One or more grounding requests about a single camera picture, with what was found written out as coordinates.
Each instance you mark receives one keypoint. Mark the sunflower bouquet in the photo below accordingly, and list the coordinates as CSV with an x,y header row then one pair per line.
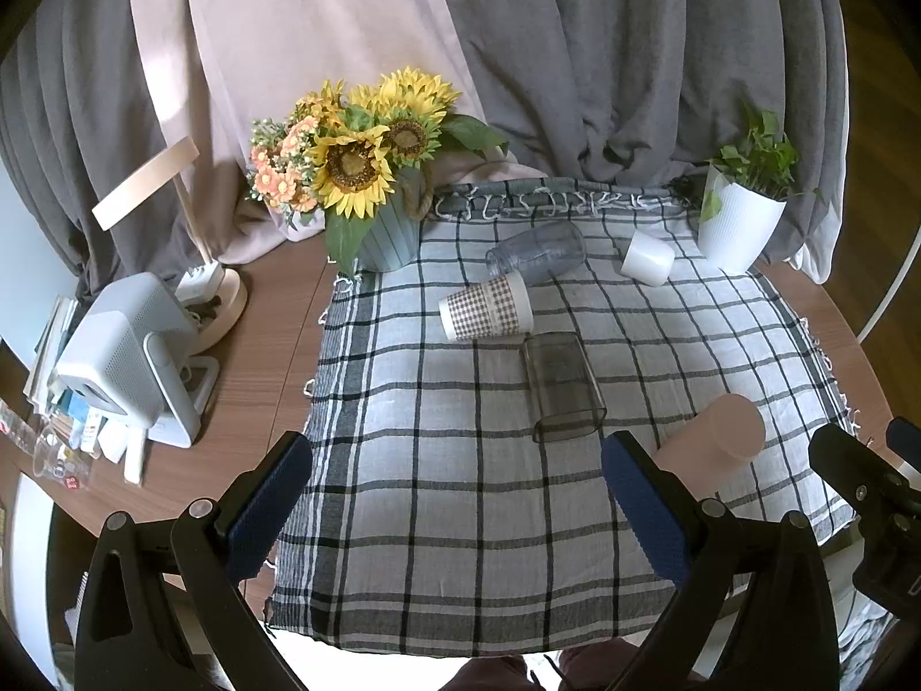
x,y
352,165

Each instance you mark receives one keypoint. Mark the white desk lamp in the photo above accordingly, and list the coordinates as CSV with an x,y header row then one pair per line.
x,y
144,183

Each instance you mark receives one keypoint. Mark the white ribbed plant pot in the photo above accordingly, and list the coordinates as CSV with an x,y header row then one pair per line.
x,y
737,227

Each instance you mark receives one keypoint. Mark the pink curtain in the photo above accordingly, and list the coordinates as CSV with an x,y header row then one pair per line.
x,y
288,36

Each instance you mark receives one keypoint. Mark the dark transparent cup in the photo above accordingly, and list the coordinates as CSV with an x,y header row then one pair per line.
x,y
561,385

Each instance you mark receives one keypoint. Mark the checked paper cup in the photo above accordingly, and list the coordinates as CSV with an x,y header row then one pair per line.
x,y
486,309

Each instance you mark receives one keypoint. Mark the black and white plaid cloth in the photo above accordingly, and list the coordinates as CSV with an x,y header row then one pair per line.
x,y
446,518

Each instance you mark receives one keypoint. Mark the white power adapter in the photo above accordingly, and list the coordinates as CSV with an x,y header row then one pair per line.
x,y
199,281

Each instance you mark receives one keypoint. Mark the white box-shaped appliance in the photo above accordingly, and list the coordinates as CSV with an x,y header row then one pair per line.
x,y
115,345

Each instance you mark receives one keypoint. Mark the clear bluish plastic cup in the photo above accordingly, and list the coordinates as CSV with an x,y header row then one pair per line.
x,y
536,252

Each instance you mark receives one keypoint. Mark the white cup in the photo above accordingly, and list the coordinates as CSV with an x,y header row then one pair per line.
x,y
647,259

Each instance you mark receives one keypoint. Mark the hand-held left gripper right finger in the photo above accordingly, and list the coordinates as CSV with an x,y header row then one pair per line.
x,y
647,511

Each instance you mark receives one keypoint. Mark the green leafy plant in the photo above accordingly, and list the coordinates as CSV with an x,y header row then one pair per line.
x,y
763,155

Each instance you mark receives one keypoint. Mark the white curved pole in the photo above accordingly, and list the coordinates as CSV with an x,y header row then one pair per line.
x,y
888,288

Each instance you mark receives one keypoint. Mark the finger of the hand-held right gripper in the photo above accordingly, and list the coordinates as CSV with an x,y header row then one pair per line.
x,y
853,464
906,439

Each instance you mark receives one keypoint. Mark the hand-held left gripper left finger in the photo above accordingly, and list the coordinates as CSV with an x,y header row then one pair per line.
x,y
270,511

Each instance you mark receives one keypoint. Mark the grey curtain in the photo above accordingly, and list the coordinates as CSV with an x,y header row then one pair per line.
x,y
72,129
619,57

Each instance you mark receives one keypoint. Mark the stack of books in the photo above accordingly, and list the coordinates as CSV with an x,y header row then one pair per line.
x,y
50,353

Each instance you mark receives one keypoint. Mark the blue-grey ribbed vase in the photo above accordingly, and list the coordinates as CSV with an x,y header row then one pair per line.
x,y
388,241

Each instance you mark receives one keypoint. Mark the pink cup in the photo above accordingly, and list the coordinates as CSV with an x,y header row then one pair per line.
x,y
709,443

